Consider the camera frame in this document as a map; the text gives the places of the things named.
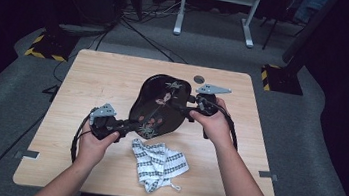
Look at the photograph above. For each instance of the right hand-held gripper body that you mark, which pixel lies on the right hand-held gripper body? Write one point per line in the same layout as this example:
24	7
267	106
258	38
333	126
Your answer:
207	103

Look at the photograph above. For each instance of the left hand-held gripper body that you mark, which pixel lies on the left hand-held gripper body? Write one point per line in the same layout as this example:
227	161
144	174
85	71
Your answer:
105	123

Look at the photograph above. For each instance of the black floral lacquer plate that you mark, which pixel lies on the black floral lacquer plate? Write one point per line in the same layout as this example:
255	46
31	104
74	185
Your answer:
157	109

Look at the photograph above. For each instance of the white checked cloth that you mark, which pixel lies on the white checked cloth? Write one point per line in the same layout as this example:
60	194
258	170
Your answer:
157	166

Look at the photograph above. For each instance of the person's right hand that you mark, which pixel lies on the person's right hand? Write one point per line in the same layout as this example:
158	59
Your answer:
214	128

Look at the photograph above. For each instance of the person's left hand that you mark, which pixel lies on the person's left hand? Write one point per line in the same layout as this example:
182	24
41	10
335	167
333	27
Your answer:
94	148

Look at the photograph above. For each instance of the black yellow striped base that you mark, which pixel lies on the black yellow striped base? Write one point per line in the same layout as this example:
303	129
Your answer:
282	79
51	49

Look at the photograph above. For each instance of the black tripod stand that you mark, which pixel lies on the black tripod stand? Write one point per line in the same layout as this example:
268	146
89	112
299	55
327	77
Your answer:
273	29

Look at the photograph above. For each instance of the dark slanted pole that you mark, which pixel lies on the dark slanted pole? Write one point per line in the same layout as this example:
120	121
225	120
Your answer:
308	30

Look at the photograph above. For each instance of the blue fabric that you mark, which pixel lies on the blue fabric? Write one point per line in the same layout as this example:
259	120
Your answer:
311	7

